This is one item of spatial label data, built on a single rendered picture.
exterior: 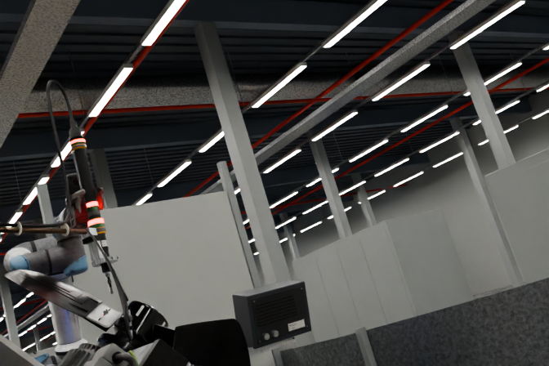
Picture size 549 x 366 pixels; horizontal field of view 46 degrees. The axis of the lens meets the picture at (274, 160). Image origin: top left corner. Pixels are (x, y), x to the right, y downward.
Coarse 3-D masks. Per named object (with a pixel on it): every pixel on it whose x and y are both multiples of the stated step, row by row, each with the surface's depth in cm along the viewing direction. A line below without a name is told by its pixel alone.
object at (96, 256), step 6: (90, 228) 175; (84, 234) 175; (96, 234) 177; (84, 240) 176; (90, 240) 175; (96, 240) 176; (90, 246) 176; (96, 246) 175; (90, 252) 176; (96, 252) 175; (96, 258) 175; (102, 258) 175; (114, 258) 177; (96, 264) 175
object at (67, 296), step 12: (12, 276) 161; (36, 276) 169; (48, 276) 175; (36, 288) 162; (48, 288) 165; (60, 288) 168; (72, 288) 171; (48, 300) 160; (60, 300) 163; (72, 300) 165; (84, 300) 168; (96, 300) 170; (72, 312) 161; (84, 312) 163
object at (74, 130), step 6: (72, 120) 188; (72, 126) 187; (72, 132) 186; (78, 132) 186; (72, 138) 188; (102, 234) 179; (102, 240) 178; (102, 246) 178; (108, 252) 179; (102, 264) 177; (102, 270) 177; (108, 270) 177
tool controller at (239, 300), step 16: (256, 288) 242; (272, 288) 237; (288, 288) 240; (304, 288) 244; (240, 304) 234; (256, 304) 231; (272, 304) 234; (288, 304) 239; (304, 304) 242; (240, 320) 235; (256, 320) 230; (272, 320) 234; (288, 320) 238; (304, 320) 242; (256, 336) 230; (272, 336) 233; (288, 336) 237
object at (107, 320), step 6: (102, 306) 169; (108, 306) 170; (96, 312) 166; (102, 312) 167; (108, 312) 168; (114, 312) 169; (90, 318) 162; (96, 318) 164; (102, 318) 165; (108, 318) 166; (114, 318) 167; (102, 324) 162; (108, 324) 163
